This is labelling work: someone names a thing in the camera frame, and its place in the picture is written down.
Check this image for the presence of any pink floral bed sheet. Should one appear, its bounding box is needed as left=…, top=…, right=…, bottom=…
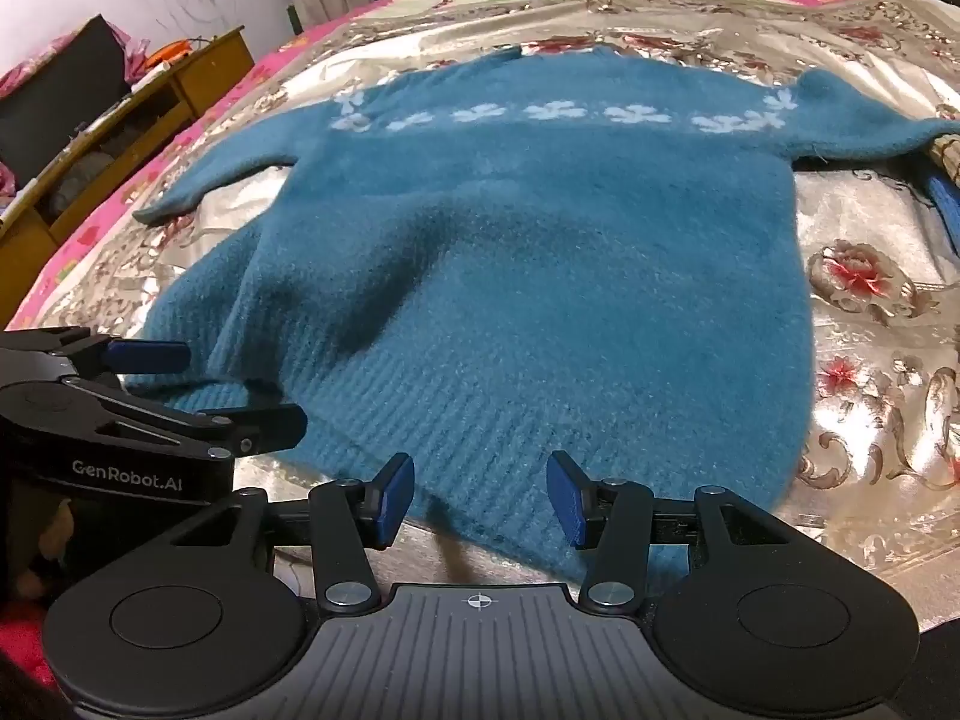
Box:
left=6, top=0, right=921, bottom=332

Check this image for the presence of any blue knit sweater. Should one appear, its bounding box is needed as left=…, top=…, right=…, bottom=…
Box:
left=130, top=49, right=950, bottom=578

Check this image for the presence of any orange object on cabinet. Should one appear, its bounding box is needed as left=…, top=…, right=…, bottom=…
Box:
left=145, top=39, right=194, bottom=70

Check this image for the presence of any wooden tv cabinet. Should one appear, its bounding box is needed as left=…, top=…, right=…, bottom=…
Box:
left=2, top=28, right=254, bottom=322

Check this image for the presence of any black television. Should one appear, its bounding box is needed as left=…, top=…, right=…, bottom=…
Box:
left=2, top=16, right=130, bottom=188

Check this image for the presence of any blue striped folded garment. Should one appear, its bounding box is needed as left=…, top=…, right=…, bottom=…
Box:
left=913, top=135, right=960, bottom=252

